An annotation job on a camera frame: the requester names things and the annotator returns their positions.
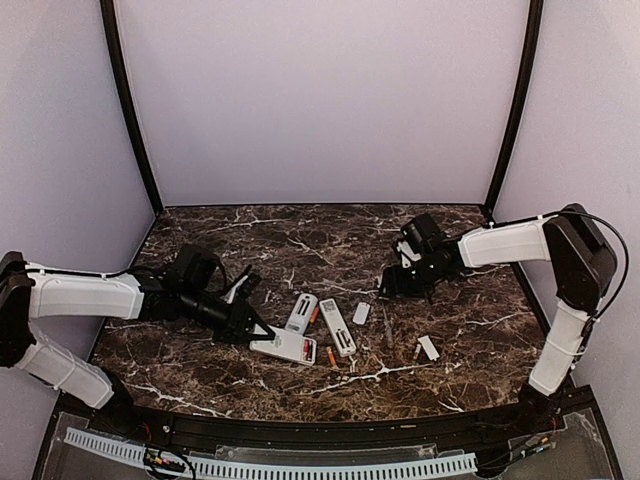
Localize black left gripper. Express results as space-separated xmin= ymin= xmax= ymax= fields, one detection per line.
xmin=179 ymin=285 xmax=275 ymax=344

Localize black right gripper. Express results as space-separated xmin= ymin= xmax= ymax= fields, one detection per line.
xmin=379 ymin=255 xmax=449 ymax=297

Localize white remote with green buttons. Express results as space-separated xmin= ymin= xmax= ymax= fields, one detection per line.
xmin=249 ymin=327 xmax=317 ymax=366

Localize white remote with battery compartment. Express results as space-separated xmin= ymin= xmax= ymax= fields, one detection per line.
xmin=284 ymin=293 xmax=318 ymax=335

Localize white battery cover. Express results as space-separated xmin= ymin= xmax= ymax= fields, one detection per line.
xmin=418 ymin=335 xmax=440 ymax=361
xmin=352 ymin=302 xmax=371 ymax=325

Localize clear handled screwdriver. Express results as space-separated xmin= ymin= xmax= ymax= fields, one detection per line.
xmin=381 ymin=306 xmax=394 ymax=348

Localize orange AA battery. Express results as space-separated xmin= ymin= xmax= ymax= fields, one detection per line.
xmin=310 ymin=307 xmax=320 ymax=324

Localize orange battery of QR remote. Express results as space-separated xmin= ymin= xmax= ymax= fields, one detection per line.
xmin=326 ymin=346 xmax=337 ymax=368

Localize white remote with QR label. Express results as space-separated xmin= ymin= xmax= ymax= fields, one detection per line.
xmin=319 ymin=298 xmax=357 ymax=358

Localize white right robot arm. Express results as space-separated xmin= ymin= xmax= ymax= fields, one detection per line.
xmin=379 ymin=203 xmax=627 ymax=397

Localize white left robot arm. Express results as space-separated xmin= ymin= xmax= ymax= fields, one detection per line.
xmin=1 ymin=244 xmax=275 ymax=436

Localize red batteries in green-button remote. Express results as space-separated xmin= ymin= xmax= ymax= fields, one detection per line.
xmin=303 ymin=339 xmax=313 ymax=362

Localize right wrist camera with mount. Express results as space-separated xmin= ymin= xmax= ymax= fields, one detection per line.
xmin=394 ymin=213 xmax=447 ymax=269

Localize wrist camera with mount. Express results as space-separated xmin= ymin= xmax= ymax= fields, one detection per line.
xmin=167 ymin=244 xmax=262 ymax=304
xmin=394 ymin=213 xmax=447 ymax=269

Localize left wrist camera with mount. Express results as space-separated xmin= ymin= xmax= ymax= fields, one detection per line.
xmin=167 ymin=244 xmax=262 ymax=304

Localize black curved front rail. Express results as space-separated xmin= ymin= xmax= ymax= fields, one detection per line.
xmin=54 ymin=389 xmax=596 ymax=451

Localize white slotted cable duct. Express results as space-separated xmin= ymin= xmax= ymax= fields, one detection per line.
xmin=64 ymin=427 xmax=477 ymax=480

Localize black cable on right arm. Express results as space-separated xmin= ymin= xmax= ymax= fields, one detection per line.
xmin=544 ymin=210 xmax=630 ymax=321

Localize black right rear frame post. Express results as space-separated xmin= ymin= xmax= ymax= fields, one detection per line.
xmin=483 ymin=0 xmax=544 ymax=218

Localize black frame post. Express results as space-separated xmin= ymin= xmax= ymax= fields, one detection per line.
xmin=483 ymin=0 xmax=544 ymax=218
xmin=99 ymin=0 xmax=164 ymax=217

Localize black left rear frame post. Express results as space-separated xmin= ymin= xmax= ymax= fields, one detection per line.
xmin=99 ymin=0 xmax=164 ymax=217

